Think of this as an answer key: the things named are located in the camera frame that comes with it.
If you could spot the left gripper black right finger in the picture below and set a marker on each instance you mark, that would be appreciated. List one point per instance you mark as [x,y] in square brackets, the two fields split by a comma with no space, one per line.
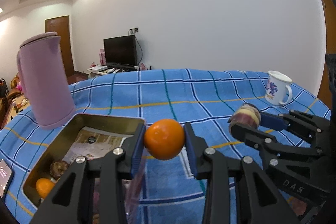
[238,183]

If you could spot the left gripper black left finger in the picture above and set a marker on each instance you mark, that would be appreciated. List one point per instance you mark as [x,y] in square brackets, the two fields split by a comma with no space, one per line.
[113,181]

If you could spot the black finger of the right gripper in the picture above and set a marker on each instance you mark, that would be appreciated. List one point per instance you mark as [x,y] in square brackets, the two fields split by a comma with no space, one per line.
[312,129]
[262,141]

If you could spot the person right hand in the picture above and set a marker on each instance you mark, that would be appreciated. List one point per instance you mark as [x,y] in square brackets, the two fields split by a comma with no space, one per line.
[300,208]

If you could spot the paper leaflet in tin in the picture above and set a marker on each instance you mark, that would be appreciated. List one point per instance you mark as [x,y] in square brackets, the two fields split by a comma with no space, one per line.
[93,143]

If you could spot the white floral mug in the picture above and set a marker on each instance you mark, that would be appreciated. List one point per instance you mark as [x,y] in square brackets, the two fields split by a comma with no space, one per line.
[278,89]

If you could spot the pink metal tin box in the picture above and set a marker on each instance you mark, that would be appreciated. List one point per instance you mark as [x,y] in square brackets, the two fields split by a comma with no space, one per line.
[61,144]

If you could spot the blue plaid tablecloth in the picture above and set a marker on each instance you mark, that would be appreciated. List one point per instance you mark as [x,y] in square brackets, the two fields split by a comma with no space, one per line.
[205,99]

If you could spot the small orange tangerine in tin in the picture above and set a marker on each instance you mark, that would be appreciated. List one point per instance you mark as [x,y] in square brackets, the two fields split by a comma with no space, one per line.
[43,187]

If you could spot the white tv stand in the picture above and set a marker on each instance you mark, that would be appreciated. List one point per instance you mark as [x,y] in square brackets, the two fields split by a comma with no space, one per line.
[101,70]

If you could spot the smartphone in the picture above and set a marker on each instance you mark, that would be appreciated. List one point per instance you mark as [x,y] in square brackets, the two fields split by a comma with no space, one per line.
[6,176]

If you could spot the purple electric kettle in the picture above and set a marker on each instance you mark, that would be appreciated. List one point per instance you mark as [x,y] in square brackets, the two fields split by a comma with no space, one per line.
[43,80]

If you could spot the black television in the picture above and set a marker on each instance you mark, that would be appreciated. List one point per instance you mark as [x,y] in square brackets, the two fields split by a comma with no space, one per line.
[121,50]

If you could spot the brown leather sofa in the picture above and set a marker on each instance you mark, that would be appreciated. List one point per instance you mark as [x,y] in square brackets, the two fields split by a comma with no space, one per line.
[13,101]

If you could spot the brown wooden door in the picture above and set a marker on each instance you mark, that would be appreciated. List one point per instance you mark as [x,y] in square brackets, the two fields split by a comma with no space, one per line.
[61,25]

